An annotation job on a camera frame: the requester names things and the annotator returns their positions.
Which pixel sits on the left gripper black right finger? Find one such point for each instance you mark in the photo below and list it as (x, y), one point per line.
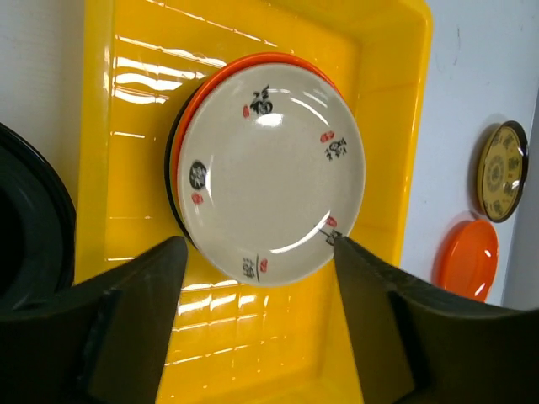
(416, 343)

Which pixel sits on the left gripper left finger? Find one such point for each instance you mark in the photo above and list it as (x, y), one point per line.
(104, 340)

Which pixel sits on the orange plate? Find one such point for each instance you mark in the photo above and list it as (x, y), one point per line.
(240, 64)
(467, 260)

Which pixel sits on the beige patterned plate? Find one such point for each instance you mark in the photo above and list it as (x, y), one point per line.
(272, 171)

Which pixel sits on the yellow plastic bin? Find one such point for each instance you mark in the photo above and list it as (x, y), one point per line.
(233, 343)

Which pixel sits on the black plate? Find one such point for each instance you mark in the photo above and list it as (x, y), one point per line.
(38, 220)

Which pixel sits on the far brown gold plate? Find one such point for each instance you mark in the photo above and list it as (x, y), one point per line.
(502, 171)

